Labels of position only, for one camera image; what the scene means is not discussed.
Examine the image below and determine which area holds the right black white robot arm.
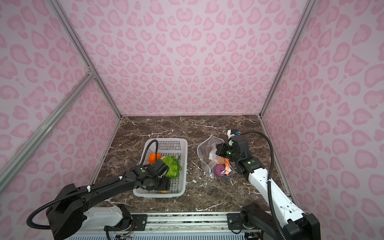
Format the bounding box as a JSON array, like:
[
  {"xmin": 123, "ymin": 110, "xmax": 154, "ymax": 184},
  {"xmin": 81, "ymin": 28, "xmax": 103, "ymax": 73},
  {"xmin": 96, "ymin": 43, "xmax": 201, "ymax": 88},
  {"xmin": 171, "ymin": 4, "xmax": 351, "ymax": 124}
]
[{"xmin": 216, "ymin": 134, "xmax": 321, "ymax": 240}]

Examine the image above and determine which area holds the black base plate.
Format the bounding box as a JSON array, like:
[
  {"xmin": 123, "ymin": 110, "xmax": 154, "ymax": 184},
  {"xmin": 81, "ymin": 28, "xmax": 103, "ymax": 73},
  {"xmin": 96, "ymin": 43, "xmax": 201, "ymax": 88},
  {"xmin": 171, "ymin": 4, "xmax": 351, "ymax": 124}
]
[
  {"xmin": 227, "ymin": 212, "xmax": 273, "ymax": 231},
  {"xmin": 104, "ymin": 214, "xmax": 148, "ymax": 232}
]

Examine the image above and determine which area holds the clear zip top bag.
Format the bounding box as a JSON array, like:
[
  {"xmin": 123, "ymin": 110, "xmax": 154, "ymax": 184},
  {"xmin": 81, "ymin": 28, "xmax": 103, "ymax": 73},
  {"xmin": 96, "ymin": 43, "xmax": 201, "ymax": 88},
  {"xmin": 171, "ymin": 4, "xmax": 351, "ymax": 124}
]
[{"xmin": 197, "ymin": 135, "xmax": 235, "ymax": 181}]

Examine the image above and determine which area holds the white perforated plastic basket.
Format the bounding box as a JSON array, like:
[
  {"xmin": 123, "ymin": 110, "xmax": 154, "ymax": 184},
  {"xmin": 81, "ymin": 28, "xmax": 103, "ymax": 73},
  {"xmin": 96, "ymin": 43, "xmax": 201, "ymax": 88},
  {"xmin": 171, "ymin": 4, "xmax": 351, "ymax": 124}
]
[{"xmin": 133, "ymin": 138, "xmax": 188, "ymax": 198}]

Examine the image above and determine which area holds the left black corrugated cable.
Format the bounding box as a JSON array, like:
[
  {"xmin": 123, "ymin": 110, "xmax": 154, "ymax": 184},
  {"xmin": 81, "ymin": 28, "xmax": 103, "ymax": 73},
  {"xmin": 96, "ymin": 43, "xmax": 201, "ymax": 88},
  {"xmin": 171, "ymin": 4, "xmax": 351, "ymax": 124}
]
[{"xmin": 26, "ymin": 139, "xmax": 160, "ymax": 231}]

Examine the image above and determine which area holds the green lettuce toy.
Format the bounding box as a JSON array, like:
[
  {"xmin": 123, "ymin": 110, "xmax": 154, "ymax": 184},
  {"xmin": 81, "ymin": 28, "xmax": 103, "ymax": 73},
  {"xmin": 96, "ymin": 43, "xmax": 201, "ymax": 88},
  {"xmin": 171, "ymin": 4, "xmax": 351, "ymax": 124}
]
[{"xmin": 162, "ymin": 156, "xmax": 182, "ymax": 179}]

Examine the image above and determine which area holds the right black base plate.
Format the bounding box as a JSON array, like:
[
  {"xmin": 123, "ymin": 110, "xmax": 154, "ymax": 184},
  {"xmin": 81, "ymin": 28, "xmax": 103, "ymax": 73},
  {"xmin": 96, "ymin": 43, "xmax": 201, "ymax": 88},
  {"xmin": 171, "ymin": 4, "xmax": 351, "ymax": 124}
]
[{"xmin": 227, "ymin": 212, "xmax": 273, "ymax": 231}]

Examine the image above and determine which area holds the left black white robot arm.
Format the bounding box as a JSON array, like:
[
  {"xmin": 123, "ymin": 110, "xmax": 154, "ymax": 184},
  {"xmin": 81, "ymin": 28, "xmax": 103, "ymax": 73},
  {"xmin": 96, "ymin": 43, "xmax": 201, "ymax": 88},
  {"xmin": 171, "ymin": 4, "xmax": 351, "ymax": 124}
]
[{"xmin": 46, "ymin": 160, "xmax": 169, "ymax": 240}]

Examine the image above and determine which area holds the orange carrot toy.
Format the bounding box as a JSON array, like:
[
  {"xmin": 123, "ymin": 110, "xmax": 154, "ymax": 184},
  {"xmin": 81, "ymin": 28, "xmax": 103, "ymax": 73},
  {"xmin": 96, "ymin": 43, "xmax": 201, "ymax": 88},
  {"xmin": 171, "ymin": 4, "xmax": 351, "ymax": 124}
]
[{"xmin": 224, "ymin": 159, "xmax": 232, "ymax": 176}]

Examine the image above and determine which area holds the orange tomato toy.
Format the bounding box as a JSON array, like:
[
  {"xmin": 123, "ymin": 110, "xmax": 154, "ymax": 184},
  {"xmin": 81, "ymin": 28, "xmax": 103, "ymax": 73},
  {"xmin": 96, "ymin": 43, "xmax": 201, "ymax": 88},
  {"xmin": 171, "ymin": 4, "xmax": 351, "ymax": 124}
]
[{"xmin": 149, "ymin": 153, "xmax": 162, "ymax": 165}]

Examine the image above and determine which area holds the purple onion toy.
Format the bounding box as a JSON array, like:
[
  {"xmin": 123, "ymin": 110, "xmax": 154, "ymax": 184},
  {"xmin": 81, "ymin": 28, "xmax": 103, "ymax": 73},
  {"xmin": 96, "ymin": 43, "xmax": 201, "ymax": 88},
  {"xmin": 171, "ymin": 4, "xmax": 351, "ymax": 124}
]
[{"xmin": 214, "ymin": 164, "xmax": 226, "ymax": 178}]

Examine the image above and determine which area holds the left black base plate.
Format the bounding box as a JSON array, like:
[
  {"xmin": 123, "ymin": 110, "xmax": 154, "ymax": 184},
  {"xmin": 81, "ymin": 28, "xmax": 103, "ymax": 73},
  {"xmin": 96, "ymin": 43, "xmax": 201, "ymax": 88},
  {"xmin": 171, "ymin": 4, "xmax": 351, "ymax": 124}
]
[{"xmin": 104, "ymin": 214, "xmax": 148, "ymax": 232}]

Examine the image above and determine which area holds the small orange fruit toy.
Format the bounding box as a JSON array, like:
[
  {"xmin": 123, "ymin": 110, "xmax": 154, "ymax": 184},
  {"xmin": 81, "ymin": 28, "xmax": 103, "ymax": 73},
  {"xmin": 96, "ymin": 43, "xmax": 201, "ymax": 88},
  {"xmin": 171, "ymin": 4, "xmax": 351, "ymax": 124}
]
[{"xmin": 216, "ymin": 157, "xmax": 226, "ymax": 166}]

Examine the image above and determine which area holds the aluminium front rail frame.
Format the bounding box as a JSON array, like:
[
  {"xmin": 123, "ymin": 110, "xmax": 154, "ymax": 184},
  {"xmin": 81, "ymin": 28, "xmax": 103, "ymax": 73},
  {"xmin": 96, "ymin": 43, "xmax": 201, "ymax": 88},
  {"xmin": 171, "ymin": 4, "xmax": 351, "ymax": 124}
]
[{"xmin": 55, "ymin": 209, "xmax": 319, "ymax": 240}]

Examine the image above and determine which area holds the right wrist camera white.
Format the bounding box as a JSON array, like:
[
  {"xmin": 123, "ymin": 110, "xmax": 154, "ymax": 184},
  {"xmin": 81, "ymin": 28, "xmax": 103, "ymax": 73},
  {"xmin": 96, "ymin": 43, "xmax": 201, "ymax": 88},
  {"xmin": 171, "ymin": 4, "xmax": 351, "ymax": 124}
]
[{"xmin": 227, "ymin": 129, "xmax": 240, "ymax": 139}]

